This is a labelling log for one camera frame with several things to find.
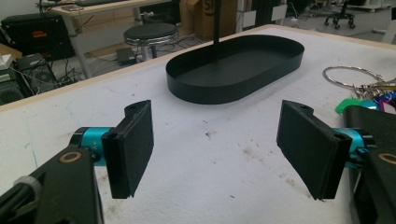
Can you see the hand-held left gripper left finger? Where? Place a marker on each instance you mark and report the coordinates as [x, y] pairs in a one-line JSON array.
[[127, 149]]

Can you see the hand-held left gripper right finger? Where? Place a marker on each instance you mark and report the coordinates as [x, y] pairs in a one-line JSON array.
[[308, 146]]

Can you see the black wallet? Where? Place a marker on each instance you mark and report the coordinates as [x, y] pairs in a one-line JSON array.
[[373, 121]]

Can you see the black oval tray with stand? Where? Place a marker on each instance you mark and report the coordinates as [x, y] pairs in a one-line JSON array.
[[232, 76]]

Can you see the white foam sheet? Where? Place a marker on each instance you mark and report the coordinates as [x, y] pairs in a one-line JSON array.
[[199, 161]]

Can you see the small black box on floor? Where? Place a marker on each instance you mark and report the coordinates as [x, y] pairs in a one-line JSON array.
[[125, 56]]

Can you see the round black stool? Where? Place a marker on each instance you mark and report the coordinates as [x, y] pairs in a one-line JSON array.
[[151, 32]]

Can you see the black computer tower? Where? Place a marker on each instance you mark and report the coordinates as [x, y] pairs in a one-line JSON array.
[[35, 70]]

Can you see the black office chair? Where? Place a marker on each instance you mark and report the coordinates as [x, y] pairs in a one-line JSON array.
[[341, 15]]

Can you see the wooden desk with white legs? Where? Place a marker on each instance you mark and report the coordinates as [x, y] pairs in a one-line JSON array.
[[102, 9]]

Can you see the cardboard box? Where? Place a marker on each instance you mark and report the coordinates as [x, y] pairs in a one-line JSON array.
[[202, 18]]

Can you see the black equipment case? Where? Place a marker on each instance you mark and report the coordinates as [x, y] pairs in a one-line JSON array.
[[31, 31]]

